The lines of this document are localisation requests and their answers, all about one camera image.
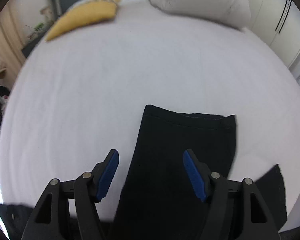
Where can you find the yellow pillow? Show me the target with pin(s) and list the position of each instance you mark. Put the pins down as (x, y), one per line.
(82, 15)

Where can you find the white wardrobe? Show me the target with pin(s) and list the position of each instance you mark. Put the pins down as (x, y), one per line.
(272, 12)

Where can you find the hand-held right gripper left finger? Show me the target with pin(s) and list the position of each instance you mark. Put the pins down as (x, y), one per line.
(107, 177)

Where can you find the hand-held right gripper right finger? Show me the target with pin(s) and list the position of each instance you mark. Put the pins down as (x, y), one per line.
(195, 177)

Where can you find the rolled white duvet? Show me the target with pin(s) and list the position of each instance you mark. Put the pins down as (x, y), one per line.
(202, 0)

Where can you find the grey nightstand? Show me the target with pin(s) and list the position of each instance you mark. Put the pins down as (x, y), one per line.
(32, 46)

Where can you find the beige curtain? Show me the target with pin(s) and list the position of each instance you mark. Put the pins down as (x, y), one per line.
(7, 35)

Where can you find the person's dark clothing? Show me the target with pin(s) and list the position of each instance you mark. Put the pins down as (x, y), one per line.
(15, 220)

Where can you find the black pants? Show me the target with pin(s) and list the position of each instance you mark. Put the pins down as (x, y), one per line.
(170, 167)

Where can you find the bed with white sheet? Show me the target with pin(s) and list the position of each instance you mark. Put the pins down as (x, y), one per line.
(115, 80)

